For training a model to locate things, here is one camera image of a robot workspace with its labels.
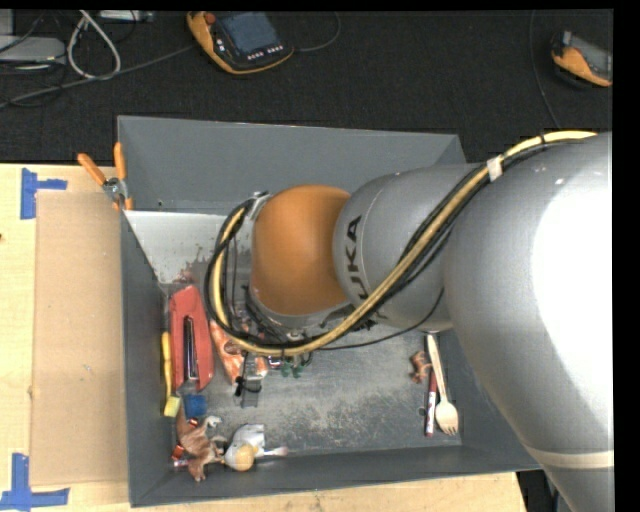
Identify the orange and white packet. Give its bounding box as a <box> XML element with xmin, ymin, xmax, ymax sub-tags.
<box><xmin>208</xmin><ymin>319</ymin><xmax>269</xmax><ymax>386</ymax></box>

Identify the white toy duck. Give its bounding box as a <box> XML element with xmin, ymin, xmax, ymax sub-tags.
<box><xmin>221</xmin><ymin>423</ymin><xmax>290</xmax><ymax>473</ymax></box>

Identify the blue cup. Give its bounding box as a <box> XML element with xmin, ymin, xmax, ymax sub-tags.
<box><xmin>182</xmin><ymin>393</ymin><xmax>209</xmax><ymax>421</ymax></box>

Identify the brown toy horse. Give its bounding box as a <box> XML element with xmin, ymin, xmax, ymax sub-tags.
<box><xmin>174</xmin><ymin>414</ymin><xmax>227</xmax><ymax>483</ymax></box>

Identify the grey metal bin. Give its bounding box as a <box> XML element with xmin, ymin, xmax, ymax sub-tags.
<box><xmin>115</xmin><ymin>115</ymin><xmax>544</xmax><ymax>509</ymax></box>

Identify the red stapler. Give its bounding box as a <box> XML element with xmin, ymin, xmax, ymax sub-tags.
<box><xmin>168</xmin><ymin>284</ymin><xmax>216</xmax><ymax>394</ymax></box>

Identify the small brown toy animal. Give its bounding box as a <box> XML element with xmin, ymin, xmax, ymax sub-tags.
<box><xmin>409</xmin><ymin>349</ymin><xmax>433</xmax><ymax>385</ymax></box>

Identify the red and white pen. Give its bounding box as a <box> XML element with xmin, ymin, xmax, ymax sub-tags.
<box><xmin>423</xmin><ymin>368</ymin><xmax>439</xmax><ymax>439</ymax></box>

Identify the pale wooden spork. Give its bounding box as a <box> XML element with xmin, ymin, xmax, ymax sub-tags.
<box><xmin>425</xmin><ymin>333</ymin><xmax>461</xmax><ymax>437</ymax></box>

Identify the brown cardboard board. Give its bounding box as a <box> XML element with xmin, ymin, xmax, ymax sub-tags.
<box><xmin>28</xmin><ymin>189</ymin><xmax>132</xmax><ymax>489</ymax></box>

